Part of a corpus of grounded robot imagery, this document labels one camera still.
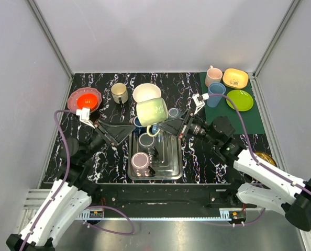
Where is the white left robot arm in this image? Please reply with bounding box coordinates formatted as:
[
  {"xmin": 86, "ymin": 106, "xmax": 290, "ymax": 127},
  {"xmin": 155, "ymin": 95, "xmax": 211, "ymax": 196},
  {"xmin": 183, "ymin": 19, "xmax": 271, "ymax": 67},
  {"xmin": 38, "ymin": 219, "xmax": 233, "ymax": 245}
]
[{"xmin": 6, "ymin": 120, "xmax": 136, "ymax": 250}]

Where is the purple cable on floor left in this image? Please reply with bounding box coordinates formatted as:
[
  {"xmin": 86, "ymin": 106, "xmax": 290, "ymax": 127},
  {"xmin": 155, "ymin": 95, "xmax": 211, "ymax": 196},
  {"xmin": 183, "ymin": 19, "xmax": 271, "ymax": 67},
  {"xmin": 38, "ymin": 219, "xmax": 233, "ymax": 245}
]
[{"xmin": 82, "ymin": 205, "xmax": 136, "ymax": 235}]

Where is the white bowl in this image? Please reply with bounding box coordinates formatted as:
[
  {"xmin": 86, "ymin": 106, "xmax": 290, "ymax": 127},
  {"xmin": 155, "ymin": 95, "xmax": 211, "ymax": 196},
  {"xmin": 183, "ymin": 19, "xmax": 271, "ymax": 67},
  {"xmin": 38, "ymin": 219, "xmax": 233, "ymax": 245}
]
[{"xmin": 132, "ymin": 83, "xmax": 161, "ymax": 103}]

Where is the purple cable on floor right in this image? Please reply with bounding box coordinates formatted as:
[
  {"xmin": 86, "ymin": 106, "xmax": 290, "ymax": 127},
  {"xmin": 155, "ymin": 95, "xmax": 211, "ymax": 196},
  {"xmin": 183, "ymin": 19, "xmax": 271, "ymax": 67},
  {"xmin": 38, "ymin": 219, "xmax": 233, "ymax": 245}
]
[{"xmin": 205, "ymin": 206, "xmax": 266, "ymax": 227}]

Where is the dark grey mug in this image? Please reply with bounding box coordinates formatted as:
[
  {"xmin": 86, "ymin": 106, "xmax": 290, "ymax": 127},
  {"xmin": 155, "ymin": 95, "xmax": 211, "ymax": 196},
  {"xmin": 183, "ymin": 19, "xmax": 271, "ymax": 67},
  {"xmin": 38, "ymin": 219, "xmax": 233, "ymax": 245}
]
[{"xmin": 138, "ymin": 133, "xmax": 156, "ymax": 153}]

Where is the yellow patterned dish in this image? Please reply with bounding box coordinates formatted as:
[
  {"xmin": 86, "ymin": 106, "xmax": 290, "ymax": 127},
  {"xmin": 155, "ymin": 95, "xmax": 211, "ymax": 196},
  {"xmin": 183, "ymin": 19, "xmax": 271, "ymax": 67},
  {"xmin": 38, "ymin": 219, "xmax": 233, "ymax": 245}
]
[{"xmin": 254, "ymin": 152, "xmax": 277, "ymax": 167}]

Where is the pink cup with handle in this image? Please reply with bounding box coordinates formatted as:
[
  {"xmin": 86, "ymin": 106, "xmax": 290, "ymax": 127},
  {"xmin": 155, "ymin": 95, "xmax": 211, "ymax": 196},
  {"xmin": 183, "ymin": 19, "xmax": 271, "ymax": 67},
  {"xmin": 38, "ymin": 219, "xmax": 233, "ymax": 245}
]
[{"xmin": 205, "ymin": 65, "xmax": 223, "ymax": 87}]

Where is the lime green plate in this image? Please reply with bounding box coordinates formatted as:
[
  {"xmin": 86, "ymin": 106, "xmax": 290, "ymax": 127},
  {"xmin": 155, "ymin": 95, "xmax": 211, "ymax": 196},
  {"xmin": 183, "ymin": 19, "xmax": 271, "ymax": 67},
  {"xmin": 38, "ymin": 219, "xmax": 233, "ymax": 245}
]
[{"xmin": 227, "ymin": 89, "xmax": 254, "ymax": 112}]

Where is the pink plate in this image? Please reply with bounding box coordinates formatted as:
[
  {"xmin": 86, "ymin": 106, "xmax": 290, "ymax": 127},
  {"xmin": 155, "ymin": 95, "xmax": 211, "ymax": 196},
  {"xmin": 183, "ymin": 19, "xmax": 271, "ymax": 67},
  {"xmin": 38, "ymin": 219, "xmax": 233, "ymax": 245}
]
[{"xmin": 67, "ymin": 87, "xmax": 102, "ymax": 113}]

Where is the light green mug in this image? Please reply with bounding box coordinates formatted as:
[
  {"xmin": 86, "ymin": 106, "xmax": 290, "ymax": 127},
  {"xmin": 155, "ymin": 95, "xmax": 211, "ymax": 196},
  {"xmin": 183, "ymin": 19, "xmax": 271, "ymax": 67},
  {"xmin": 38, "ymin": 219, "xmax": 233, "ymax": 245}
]
[{"xmin": 136, "ymin": 98, "xmax": 168, "ymax": 137}]

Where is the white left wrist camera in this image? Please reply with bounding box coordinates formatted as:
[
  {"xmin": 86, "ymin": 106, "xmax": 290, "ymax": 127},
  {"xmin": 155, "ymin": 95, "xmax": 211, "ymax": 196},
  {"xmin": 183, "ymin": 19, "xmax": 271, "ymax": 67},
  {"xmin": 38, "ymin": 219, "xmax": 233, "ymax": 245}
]
[{"xmin": 76, "ymin": 107, "xmax": 94, "ymax": 128}]

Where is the blue plastic tumbler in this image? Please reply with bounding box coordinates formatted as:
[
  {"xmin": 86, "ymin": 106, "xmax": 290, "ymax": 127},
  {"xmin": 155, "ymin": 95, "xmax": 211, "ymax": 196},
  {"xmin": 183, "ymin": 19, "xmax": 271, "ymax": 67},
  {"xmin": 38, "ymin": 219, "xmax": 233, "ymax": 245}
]
[{"xmin": 207, "ymin": 82, "xmax": 226, "ymax": 108}]

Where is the light blue mug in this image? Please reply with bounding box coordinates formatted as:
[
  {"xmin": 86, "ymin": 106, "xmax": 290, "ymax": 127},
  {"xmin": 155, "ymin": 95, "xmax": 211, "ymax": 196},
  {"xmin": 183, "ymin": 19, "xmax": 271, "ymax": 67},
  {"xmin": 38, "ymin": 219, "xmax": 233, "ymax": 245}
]
[{"xmin": 151, "ymin": 124, "xmax": 160, "ymax": 136}]

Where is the dark blue mug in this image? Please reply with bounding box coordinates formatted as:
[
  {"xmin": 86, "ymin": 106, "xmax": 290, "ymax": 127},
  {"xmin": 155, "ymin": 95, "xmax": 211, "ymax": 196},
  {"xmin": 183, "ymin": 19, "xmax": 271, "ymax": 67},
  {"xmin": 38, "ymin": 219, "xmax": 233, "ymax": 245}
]
[{"xmin": 132, "ymin": 116, "xmax": 143, "ymax": 129}]

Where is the cream white mug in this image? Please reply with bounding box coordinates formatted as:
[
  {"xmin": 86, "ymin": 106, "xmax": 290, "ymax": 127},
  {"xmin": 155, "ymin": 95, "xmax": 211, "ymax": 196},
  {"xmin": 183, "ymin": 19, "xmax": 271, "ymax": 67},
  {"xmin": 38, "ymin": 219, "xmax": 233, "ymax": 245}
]
[{"xmin": 111, "ymin": 83, "xmax": 128, "ymax": 105}]

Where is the pink purple mug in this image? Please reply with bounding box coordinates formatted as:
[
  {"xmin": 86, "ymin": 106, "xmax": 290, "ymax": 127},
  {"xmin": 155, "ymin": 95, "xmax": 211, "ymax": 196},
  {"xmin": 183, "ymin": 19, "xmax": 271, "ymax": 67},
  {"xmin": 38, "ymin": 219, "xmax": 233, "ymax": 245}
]
[{"xmin": 131, "ymin": 152, "xmax": 156, "ymax": 177}]

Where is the orange bowl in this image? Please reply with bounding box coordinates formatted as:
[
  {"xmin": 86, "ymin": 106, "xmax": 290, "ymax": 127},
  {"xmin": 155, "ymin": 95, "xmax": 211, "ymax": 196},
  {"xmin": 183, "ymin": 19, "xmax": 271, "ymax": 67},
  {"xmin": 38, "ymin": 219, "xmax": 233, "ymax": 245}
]
[{"xmin": 76, "ymin": 93, "xmax": 98, "ymax": 111}]

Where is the purple cable on floor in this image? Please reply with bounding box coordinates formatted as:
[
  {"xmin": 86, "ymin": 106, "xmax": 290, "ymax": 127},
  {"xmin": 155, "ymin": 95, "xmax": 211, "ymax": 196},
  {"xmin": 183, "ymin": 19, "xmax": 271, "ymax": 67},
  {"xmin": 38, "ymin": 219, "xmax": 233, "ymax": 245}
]
[
  {"xmin": 82, "ymin": 205, "xmax": 136, "ymax": 235},
  {"xmin": 205, "ymin": 206, "xmax": 266, "ymax": 227}
]

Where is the yellow square bowl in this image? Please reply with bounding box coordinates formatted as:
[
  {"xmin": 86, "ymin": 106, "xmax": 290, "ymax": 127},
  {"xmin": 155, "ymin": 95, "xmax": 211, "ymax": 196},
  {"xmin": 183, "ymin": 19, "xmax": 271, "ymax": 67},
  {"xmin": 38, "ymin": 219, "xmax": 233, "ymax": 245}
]
[{"xmin": 223, "ymin": 68, "xmax": 249, "ymax": 89}]

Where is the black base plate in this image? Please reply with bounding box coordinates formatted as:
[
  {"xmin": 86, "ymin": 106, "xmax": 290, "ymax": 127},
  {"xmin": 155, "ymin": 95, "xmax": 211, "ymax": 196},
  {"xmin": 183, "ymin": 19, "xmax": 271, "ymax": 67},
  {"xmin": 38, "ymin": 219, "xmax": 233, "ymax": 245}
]
[{"xmin": 92, "ymin": 182, "xmax": 258, "ymax": 219}]

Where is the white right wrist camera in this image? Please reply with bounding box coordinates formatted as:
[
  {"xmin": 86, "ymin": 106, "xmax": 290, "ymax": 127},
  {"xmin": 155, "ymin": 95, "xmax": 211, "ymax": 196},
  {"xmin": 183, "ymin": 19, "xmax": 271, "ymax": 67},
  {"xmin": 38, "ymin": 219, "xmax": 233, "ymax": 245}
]
[{"xmin": 192, "ymin": 93, "xmax": 209, "ymax": 115}]

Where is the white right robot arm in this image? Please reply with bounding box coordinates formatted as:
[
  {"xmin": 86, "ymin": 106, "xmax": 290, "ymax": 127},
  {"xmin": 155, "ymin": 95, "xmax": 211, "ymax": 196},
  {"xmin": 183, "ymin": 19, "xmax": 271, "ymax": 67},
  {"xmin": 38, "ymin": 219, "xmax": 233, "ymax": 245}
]
[{"xmin": 158, "ymin": 110, "xmax": 311, "ymax": 232}]

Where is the metal tray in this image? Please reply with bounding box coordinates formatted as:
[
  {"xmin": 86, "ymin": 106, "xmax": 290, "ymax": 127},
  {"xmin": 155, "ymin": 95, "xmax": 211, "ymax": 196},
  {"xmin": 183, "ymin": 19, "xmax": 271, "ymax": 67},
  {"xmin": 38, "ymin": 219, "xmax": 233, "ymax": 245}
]
[{"xmin": 127, "ymin": 127, "xmax": 183, "ymax": 181}]

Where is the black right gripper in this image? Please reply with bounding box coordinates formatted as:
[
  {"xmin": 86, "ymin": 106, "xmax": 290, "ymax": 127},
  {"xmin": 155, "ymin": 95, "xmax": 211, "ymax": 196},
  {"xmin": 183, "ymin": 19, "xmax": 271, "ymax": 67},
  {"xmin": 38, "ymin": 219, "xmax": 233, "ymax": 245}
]
[{"xmin": 158, "ymin": 108, "xmax": 220, "ymax": 146}]

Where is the small grey blue cup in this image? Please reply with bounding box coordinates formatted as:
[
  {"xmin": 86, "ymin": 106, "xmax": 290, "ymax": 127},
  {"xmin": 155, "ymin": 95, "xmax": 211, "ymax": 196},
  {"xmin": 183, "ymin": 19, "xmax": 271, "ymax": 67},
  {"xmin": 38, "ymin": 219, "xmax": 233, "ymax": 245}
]
[{"xmin": 168, "ymin": 108, "xmax": 183, "ymax": 121}]

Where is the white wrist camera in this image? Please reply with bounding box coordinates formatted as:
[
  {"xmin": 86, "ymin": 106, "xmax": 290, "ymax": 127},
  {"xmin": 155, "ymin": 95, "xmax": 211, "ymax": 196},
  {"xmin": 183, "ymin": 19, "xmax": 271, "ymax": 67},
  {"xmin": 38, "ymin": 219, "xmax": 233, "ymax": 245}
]
[
  {"xmin": 76, "ymin": 107, "xmax": 94, "ymax": 128},
  {"xmin": 192, "ymin": 93, "xmax": 209, "ymax": 115}
]

